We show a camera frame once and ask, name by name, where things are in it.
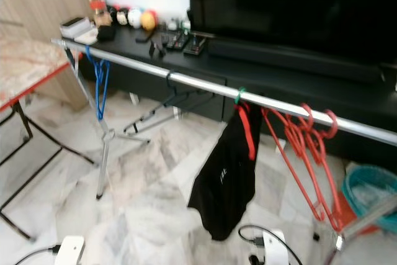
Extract black clothes hanger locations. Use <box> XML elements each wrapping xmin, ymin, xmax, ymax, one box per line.
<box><xmin>123</xmin><ymin>71</ymin><xmax>215</xmax><ymax>137</ymax></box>

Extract blue clothes hanger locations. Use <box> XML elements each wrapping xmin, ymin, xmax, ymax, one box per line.
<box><xmin>86</xmin><ymin>47</ymin><xmax>111</xmax><ymax>122</ymax></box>

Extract red hanger green hook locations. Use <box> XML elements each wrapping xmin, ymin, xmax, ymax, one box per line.
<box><xmin>233</xmin><ymin>86</ymin><xmax>258</xmax><ymax>161</ymax></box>

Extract white flat box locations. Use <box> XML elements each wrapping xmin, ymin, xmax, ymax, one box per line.
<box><xmin>61</xmin><ymin>17</ymin><xmax>99</xmax><ymax>45</ymax></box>

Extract black television console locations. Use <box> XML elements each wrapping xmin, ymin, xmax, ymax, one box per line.
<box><xmin>78</xmin><ymin>26</ymin><xmax>397</xmax><ymax>173</ymax></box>

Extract black white round toy head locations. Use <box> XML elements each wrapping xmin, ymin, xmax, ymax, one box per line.
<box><xmin>113</xmin><ymin>6</ymin><xmax>129</xmax><ymax>25</ymax></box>

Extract yellow round toy head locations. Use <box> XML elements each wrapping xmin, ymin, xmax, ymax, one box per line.
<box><xmin>141</xmin><ymin>9</ymin><xmax>158</xmax><ymax>31</ymax></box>

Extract black remote control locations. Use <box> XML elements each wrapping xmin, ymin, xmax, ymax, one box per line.
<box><xmin>183</xmin><ymin>35</ymin><xmax>208</xmax><ymax>56</ymax></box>
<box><xmin>163</xmin><ymin>31</ymin><xmax>190</xmax><ymax>50</ymax></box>

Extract silver clothes rack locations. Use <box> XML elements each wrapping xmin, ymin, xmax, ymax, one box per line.
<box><xmin>51</xmin><ymin>38</ymin><xmax>397</xmax><ymax>265</ymax></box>

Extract black t-shirt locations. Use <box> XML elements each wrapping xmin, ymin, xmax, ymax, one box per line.
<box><xmin>187</xmin><ymin>105</ymin><xmax>255</xmax><ymax>242</ymax></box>

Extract black soundbar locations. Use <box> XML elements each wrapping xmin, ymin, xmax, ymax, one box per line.
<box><xmin>208</xmin><ymin>37</ymin><xmax>386</xmax><ymax>84</ymax></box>

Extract black flat television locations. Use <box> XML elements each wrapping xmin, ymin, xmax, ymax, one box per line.
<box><xmin>189</xmin><ymin>0</ymin><xmax>397</xmax><ymax>67</ymax></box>

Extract red bin teal liner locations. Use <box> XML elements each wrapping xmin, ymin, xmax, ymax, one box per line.
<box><xmin>342</xmin><ymin>164</ymin><xmax>397</xmax><ymax>236</ymax></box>

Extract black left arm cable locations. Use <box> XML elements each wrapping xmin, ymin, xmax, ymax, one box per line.
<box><xmin>14</xmin><ymin>245</ymin><xmax>64</xmax><ymax>265</ymax></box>

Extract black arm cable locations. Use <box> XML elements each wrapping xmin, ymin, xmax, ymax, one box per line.
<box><xmin>238</xmin><ymin>224</ymin><xmax>285</xmax><ymax>265</ymax></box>
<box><xmin>14</xmin><ymin>245</ymin><xmax>64</xmax><ymax>265</ymax></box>

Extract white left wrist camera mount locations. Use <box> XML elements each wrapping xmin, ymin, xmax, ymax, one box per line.
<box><xmin>55</xmin><ymin>235</ymin><xmax>86</xmax><ymax>265</ymax></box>

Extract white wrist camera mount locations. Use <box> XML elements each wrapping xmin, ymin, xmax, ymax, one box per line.
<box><xmin>55</xmin><ymin>235</ymin><xmax>86</xmax><ymax>265</ymax></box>
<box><xmin>261</xmin><ymin>231</ymin><xmax>289</xmax><ymax>265</ymax></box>

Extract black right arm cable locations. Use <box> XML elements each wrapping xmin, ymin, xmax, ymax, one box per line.
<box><xmin>238</xmin><ymin>224</ymin><xmax>285</xmax><ymax>265</ymax></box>

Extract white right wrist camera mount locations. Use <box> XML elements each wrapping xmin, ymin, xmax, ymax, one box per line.
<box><xmin>261</xmin><ymin>231</ymin><xmax>289</xmax><ymax>265</ymax></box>

